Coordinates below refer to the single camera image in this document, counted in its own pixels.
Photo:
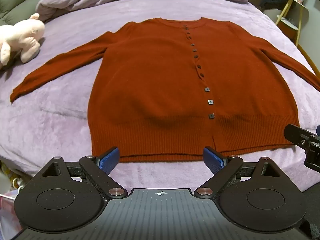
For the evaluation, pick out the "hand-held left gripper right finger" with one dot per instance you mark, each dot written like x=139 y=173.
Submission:
x=212 y=161

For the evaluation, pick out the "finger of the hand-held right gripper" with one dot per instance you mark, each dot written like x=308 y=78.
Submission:
x=293 y=132

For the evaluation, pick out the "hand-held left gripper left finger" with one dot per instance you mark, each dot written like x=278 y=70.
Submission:
x=110 y=161

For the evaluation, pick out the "rust red buttoned cardigan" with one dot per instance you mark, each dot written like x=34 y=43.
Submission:
x=150 y=80

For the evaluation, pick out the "purple bed sheet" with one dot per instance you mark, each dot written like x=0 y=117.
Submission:
x=62 y=120

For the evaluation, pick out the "pink plush toy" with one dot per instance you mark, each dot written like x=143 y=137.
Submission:
x=21 y=36

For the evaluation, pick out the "green pillow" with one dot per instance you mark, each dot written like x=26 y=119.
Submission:
x=20 y=3

